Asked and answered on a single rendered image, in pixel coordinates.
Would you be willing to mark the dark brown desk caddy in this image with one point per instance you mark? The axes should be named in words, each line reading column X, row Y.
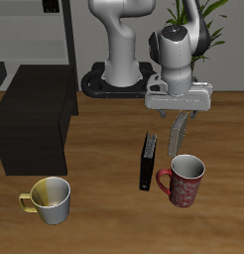
column 31, row 125

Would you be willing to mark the grey shelving unit, dark post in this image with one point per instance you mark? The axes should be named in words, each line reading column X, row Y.
column 28, row 49

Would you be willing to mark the red patterned mug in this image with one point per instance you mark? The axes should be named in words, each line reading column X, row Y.
column 185, row 190

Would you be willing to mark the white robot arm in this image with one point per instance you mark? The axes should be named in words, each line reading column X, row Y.
column 122, row 49

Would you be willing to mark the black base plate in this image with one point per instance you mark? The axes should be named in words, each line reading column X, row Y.
column 91, row 86

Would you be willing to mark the yellow and white mug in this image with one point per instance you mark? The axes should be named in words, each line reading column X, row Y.
column 54, row 208

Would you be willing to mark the green pot plant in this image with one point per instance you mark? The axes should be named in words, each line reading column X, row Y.
column 213, row 36

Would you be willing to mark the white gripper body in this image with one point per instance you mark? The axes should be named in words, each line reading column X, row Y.
column 180, row 102

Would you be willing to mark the small black box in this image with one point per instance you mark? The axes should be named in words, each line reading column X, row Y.
column 50, row 5

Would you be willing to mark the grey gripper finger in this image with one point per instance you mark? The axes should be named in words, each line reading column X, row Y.
column 193, row 114
column 162, row 114

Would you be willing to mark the grey-beige book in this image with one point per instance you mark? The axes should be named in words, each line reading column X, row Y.
column 177, row 137

